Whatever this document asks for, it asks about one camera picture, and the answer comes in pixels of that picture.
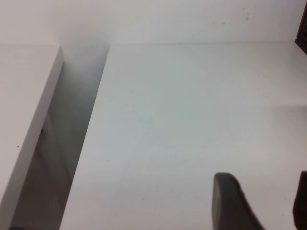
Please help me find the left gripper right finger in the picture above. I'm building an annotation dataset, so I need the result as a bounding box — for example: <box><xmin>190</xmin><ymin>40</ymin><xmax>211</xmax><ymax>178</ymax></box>
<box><xmin>291</xmin><ymin>170</ymin><xmax>307</xmax><ymax>230</ymax></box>

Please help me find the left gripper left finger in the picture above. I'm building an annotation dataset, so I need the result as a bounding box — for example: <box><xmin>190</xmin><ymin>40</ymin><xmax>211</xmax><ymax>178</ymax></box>
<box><xmin>212</xmin><ymin>172</ymin><xmax>267</xmax><ymax>230</ymax></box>

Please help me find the black plastic book stand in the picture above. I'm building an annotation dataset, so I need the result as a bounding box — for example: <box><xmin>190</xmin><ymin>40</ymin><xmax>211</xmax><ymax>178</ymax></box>
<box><xmin>294</xmin><ymin>11</ymin><xmax>307</xmax><ymax>55</ymax></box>

